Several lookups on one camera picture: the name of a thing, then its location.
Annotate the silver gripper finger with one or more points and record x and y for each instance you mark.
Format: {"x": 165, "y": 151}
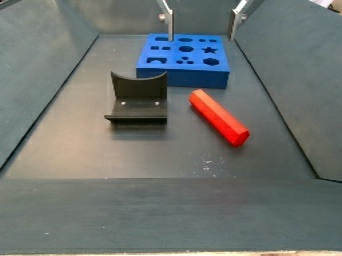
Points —
{"x": 237, "y": 17}
{"x": 166, "y": 17}

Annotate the red hexagonal prism block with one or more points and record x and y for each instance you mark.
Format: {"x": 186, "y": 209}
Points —
{"x": 222, "y": 120}

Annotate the blue foam shape-sorting board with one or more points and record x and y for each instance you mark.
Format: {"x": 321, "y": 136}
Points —
{"x": 193, "y": 59}

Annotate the black curved cradle stand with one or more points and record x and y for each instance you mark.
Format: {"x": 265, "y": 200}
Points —
{"x": 141, "y": 98}

